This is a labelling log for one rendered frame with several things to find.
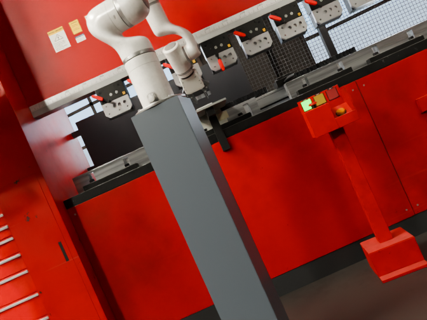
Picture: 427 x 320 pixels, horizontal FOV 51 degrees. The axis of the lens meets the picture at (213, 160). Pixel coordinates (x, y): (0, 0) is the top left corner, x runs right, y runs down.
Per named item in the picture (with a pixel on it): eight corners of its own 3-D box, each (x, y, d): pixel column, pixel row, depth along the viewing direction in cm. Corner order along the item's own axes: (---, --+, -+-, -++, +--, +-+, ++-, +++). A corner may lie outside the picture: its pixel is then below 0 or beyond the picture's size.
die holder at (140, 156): (79, 195, 233) (71, 178, 233) (82, 194, 239) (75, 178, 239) (166, 156, 233) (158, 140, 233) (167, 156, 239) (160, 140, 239)
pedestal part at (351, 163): (380, 243, 196) (330, 131, 196) (377, 240, 202) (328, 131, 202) (393, 238, 195) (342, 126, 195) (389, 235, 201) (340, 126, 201)
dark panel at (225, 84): (102, 185, 286) (74, 122, 286) (103, 185, 288) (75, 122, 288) (263, 113, 286) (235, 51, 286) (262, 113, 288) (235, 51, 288)
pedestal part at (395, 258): (383, 283, 184) (371, 257, 184) (370, 266, 209) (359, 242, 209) (430, 265, 182) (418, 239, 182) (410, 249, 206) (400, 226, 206)
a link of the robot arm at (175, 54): (191, 59, 213) (175, 68, 215) (178, 37, 205) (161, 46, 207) (194, 68, 207) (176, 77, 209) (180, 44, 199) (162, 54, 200)
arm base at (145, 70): (178, 94, 146) (155, 42, 146) (128, 118, 150) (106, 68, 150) (191, 97, 165) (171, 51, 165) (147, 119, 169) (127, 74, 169)
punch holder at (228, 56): (212, 72, 231) (199, 43, 231) (212, 75, 240) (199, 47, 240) (238, 60, 231) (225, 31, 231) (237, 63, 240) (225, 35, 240)
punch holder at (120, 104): (107, 119, 232) (94, 90, 232) (110, 120, 240) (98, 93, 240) (133, 107, 232) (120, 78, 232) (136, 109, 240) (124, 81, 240)
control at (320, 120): (316, 138, 192) (298, 100, 192) (312, 138, 208) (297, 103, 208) (360, 119, 189) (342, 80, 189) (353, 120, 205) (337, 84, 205)
